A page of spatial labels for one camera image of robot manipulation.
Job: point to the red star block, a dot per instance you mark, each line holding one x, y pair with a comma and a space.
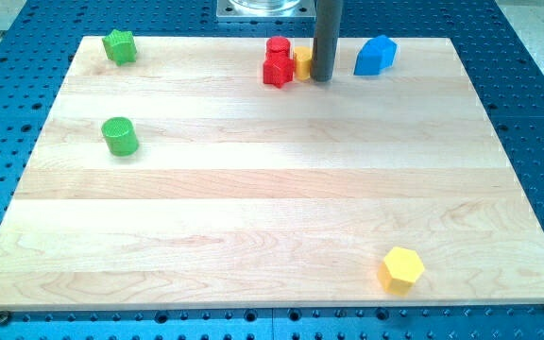
278, 70

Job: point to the blue angular block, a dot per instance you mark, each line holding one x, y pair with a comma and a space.
376, 55

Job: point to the red cylinder block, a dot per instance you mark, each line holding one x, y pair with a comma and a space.
277, 47

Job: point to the yellow heart block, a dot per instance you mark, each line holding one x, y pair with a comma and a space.
302, 56

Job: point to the green cylinder block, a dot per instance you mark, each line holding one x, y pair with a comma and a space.
120, 137

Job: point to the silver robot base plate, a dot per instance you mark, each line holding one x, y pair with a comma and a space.
242, 9

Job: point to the board clamp screw left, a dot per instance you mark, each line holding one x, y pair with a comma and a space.
4, 317

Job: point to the yellow hexagon block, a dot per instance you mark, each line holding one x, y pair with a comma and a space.
399, 271

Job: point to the light wooden board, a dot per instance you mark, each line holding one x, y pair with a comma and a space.
243, 195

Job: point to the green star block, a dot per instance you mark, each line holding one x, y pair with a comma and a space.
120, 47

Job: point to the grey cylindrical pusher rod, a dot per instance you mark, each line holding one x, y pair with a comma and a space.
326, 33

